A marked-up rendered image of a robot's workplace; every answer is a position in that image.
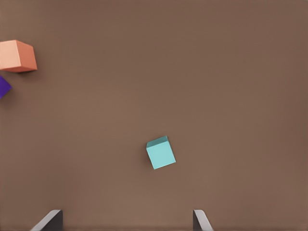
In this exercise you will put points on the orange wooden cube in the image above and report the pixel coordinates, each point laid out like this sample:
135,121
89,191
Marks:
16,55

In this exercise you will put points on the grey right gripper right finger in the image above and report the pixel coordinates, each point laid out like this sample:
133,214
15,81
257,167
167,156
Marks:
200,222

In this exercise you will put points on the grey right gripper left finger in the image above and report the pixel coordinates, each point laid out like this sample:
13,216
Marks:
51,221

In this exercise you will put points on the purple wooden cube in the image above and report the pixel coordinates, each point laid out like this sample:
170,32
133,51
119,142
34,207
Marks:
3,87

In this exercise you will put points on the light teal wooden cube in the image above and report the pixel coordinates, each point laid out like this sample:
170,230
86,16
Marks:
161,154

